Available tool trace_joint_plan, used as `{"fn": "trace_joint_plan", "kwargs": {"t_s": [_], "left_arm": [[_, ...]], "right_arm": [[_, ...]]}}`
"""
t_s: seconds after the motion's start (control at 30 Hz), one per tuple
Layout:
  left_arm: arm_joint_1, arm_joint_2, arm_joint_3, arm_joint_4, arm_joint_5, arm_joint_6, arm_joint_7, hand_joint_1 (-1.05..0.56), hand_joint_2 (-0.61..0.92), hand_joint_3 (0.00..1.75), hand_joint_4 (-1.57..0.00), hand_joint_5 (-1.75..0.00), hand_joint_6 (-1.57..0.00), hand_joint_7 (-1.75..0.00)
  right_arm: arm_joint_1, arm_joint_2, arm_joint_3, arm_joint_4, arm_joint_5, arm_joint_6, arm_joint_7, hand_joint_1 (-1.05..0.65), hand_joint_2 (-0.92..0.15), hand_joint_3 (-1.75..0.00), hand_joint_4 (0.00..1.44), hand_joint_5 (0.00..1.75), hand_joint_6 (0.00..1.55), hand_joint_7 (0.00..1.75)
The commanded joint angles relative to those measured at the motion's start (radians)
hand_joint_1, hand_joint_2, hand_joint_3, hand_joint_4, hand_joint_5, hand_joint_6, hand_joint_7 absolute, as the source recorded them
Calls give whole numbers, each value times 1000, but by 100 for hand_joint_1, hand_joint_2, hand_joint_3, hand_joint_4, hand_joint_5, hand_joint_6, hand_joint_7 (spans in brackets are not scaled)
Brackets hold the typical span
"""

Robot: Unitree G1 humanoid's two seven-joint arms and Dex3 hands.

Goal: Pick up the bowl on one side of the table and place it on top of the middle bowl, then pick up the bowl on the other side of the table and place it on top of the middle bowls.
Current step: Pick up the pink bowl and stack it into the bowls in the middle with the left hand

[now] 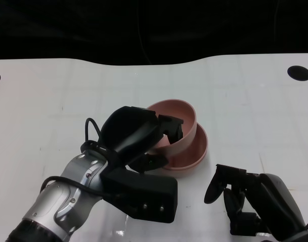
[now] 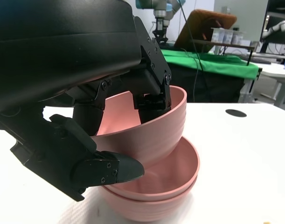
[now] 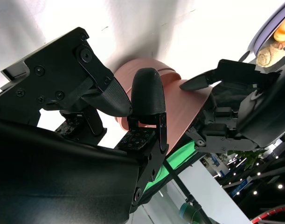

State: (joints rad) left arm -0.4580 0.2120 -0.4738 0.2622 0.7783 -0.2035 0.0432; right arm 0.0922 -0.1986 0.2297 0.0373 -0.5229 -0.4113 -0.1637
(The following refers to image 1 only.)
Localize pink plastic bowl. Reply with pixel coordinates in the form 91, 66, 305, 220
165, 123, 209, 171
146, 99, 198, 157

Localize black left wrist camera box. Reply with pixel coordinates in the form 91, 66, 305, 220
100, 166, 178, 224

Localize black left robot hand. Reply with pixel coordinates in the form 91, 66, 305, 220
99, 105, 184, 174

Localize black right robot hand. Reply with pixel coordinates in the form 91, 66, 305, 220
203, 163, 308, 236

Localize black cloth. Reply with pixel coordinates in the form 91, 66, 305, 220
0, 0, 308, 66

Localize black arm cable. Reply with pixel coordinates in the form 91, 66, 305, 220
39, 117, 119, 200

